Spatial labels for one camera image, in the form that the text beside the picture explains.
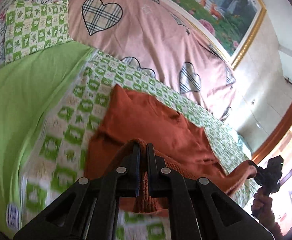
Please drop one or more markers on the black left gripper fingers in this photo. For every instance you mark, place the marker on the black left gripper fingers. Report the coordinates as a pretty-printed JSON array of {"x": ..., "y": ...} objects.
[{"x": 251, "y": 163}]

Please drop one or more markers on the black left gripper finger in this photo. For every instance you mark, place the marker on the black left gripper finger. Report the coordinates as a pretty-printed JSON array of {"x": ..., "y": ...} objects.
[
  {"x": 198, "y": 209},
  {"x": 88, "y": 209}
]

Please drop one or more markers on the rust orange knit garment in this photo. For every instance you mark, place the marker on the rust orange knit garment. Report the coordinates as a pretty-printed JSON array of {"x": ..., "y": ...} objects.
[{"x": 139, "y": 117}]

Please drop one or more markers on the person's right hand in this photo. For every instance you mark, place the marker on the person's right hand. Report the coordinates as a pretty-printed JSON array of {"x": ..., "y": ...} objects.
[{"x": 261, "y": 208}]

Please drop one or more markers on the green checkered bed quilt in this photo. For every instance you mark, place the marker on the green checkered bed quilt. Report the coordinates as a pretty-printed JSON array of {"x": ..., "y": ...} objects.
[{"x": 51, "y": 104}]

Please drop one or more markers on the gold framed landscape painting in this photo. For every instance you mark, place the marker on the gold framed landscape painting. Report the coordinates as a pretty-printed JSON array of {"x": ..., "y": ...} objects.
[{"x": 229, "y": 25}]

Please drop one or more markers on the pink heart pattern duvet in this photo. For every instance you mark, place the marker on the pink heart pattern duvet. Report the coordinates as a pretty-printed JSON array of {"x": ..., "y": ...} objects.
[{"x": 158, "y": 41}]

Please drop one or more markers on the green checkered pillow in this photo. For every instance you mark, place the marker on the green checkered pillow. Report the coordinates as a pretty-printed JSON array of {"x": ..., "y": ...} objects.
[{"x": 31, "y": 27}]

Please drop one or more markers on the wooden window frame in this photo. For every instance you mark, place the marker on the wooden window frame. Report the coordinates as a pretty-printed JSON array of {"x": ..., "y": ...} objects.
[{"x": 274, "y": 138}]

